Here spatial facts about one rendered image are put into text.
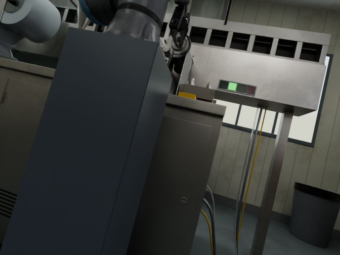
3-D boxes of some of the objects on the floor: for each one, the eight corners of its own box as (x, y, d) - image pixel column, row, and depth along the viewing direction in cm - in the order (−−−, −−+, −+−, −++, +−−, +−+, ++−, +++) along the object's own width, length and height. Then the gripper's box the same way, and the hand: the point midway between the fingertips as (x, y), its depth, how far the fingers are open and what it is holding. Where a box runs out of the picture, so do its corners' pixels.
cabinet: (-233, 159, 117) (-181, 25, 123) (-81, 156, 181) (-50, 67, 186) (166, 351, 69) (223, 117, 75) (184, 255, 132) (214, 131, 138)
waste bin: (316, 236, 255) (326, 190, 259) (343, 256, 208) (355, 199, 211) (278, 224, 263) (288, 179, 267) (295, 241, 216) (307, 186, 219)
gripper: (194, -2, 95) (189, 43, 110) (175, -4, 97) (173, 40, 112) (190, 3, 89) (185, 49, 104) (169, 0, 91) (168, 46, 106)
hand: (177, 44), depth 105 cm, fingers closed, pressing on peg
